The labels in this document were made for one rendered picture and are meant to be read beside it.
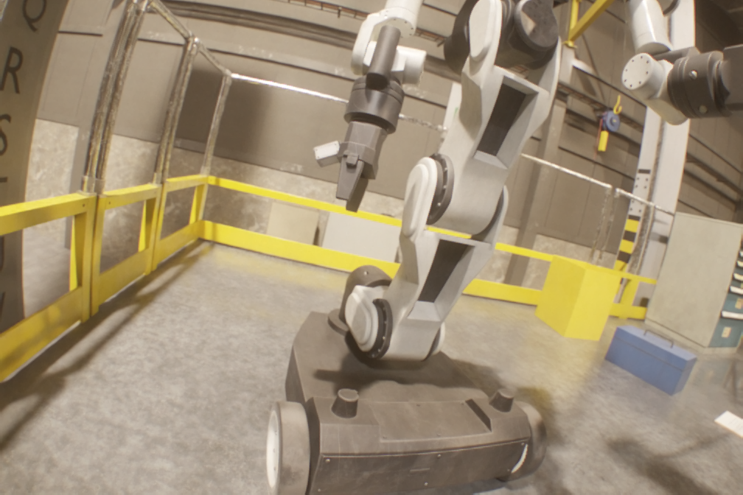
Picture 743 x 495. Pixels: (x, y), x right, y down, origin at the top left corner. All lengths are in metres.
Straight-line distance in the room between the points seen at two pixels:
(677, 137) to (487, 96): 3.44
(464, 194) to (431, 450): 0.47
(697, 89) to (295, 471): 0.80
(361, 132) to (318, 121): 6.37
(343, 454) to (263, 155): 6.53
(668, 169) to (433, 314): 3.30
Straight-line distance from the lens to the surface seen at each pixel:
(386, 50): 0.61
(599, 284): 2.39
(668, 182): 3.90
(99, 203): 1.22
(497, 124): 0.75
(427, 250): 0.72
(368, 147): 0.56
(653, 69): 0.60
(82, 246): 1.20
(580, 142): 8.93
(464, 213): 0.72
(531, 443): 0.91
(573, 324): 2.38
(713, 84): 0.56
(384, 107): 0.60
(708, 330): 3.36
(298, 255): 2.31
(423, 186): 0.70
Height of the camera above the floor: 0.62
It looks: 6 degrees down
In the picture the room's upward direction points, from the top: 14 degrees clockwise
